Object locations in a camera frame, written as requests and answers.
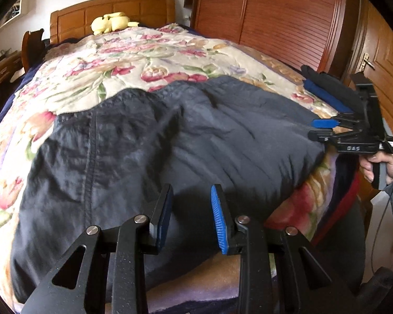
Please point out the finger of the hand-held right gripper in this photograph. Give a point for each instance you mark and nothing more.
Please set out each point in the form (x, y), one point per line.
(322, 123)
(321, 135)

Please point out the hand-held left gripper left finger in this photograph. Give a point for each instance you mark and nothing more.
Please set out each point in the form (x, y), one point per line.
(165, 216)

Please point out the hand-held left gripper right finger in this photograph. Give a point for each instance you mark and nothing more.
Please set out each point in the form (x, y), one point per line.
(220, 219)

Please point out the black jacket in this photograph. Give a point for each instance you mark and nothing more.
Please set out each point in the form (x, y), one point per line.
(134, 144)

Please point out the folded blue garment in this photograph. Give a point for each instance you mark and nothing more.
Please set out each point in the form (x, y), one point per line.
(327, 99)

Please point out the folded black garment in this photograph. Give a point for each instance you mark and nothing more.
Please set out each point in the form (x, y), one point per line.
(330, 81)

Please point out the wooden door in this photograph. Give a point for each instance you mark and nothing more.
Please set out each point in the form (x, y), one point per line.
(386, 81)

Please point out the navy red striped cloth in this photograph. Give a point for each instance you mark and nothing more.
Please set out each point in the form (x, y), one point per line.
(344, 186)

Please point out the wooden wardrobe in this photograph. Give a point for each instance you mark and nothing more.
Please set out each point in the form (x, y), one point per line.
(265, 13)

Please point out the floral blanket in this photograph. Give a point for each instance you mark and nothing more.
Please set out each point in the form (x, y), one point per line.
(118, 59)

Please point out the navy bed sheet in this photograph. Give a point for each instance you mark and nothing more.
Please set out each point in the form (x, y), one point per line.
(6, 104)

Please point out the yellow plush toy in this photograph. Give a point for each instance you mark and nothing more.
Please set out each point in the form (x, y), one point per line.
(111, 23)

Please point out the wooden headboard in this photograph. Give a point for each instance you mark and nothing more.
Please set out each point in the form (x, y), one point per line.
(134, 9)

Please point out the wooden nightstand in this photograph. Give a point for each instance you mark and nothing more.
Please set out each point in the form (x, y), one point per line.
(3, 72)

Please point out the wooden chair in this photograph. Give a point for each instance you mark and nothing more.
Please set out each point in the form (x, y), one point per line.
(29, 42)

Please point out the white wall shelf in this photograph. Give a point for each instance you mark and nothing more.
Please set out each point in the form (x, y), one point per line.
(19, 9)

